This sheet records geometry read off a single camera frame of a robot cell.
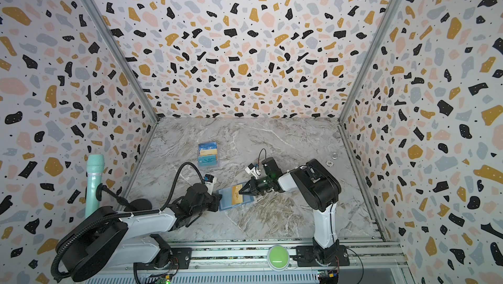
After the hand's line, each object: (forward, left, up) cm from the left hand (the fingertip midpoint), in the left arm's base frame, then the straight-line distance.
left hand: (227, 195), depth 88 cm
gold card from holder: (-1, -4, 0) cm, 4 cm away
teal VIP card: (+18, +12, +1) cm, 22 cm away
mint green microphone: (-5, +37, +30) cm, 48 cm away
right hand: (+1, -8, +1) cm, 8 cm away
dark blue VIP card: (+25, +12, +5) cm, 28 cm away
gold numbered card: (+22, +12, +3) cm, 26 cm away
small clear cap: (+22, -54, -1) cm, 59 cm away
